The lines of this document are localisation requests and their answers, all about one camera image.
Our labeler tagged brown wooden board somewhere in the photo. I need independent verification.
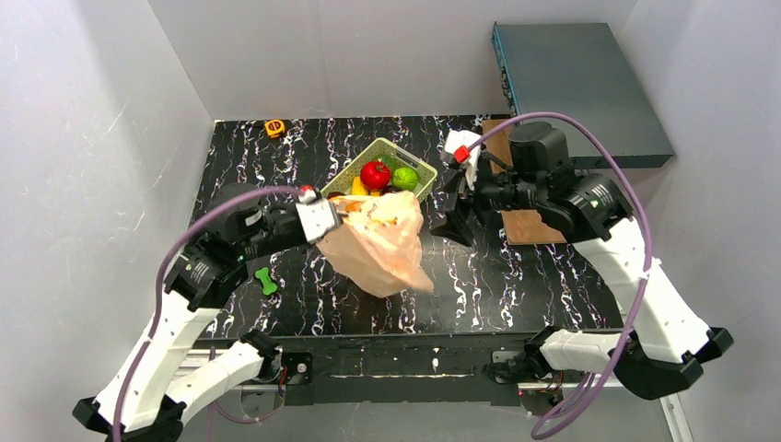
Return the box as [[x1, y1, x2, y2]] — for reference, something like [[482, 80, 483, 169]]
[[483, 125, 565, 246]]

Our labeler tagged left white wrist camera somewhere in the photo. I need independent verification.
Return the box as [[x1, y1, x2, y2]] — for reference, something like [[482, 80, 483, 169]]
[[295, 185, 342, 244]]

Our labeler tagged translucent peach plastic bag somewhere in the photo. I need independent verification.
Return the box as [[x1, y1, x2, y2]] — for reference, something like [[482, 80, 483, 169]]
[[318, 191, 434, 298]]

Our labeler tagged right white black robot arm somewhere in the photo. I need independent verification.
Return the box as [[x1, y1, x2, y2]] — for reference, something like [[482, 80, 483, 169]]
[[431, 122, 733, 400]]

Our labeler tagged dark purple fake plum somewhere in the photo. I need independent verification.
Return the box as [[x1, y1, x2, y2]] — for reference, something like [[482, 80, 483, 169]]
[[380, 185, 402, 195]]

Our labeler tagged red fake apple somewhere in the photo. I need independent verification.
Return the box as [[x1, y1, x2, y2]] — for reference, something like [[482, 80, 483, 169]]
[[359, 161, 392, 191]]

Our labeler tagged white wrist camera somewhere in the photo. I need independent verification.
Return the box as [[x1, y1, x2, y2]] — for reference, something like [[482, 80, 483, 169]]
[[295, 185, 342, 244], [440, 130, 482, 190]]

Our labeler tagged yellow fake banana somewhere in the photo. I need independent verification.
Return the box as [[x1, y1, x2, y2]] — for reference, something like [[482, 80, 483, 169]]
[[350, 176, 370, 196]]

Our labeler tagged grey metal box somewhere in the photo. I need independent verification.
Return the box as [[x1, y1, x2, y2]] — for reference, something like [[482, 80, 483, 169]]
[[491, 23, 675, 169]]

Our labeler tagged green fake lime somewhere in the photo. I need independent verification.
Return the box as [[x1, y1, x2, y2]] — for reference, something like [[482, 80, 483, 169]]
[[391, 167, 419, 192]]

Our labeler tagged green bone-shaped toy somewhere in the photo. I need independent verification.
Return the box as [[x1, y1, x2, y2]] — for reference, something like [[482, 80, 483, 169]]
[[254, 267, 278, 297]]

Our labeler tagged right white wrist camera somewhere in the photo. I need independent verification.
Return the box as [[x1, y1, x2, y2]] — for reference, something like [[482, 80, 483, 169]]
[[440, 130, 482, 190]]

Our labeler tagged pale green plastic basket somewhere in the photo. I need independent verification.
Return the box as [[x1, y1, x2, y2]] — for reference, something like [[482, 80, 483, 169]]
[[321, 137, 438, 202]]

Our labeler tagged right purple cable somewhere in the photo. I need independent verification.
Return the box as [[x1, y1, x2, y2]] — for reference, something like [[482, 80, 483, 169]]
[[467, 111, 654, 442]]

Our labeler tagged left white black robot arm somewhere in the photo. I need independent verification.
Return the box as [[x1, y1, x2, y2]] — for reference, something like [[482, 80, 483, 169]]
[[73, 186, 339, 441]]

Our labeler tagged orange tape measure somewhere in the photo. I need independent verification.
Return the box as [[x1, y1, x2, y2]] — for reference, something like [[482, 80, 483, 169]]
[[263, 119, 286, 139]]

